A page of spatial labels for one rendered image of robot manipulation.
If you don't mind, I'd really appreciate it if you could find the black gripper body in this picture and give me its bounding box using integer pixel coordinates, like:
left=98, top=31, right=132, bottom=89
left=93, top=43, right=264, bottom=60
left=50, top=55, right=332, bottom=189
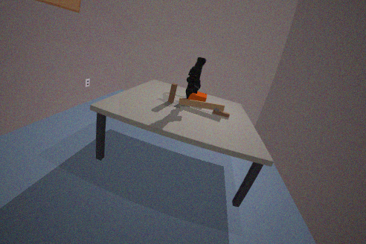
left=186, top=83, right=194, bottom=93

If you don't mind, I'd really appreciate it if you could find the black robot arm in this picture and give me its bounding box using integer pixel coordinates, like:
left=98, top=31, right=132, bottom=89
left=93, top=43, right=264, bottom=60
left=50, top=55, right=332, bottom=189
left=187, top=57, right=206, bottom=94

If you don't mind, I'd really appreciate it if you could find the long brown wooden rail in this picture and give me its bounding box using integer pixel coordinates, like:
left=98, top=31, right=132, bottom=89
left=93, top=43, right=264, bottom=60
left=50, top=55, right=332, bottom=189
left=179, top=98, right=225, bottom=112

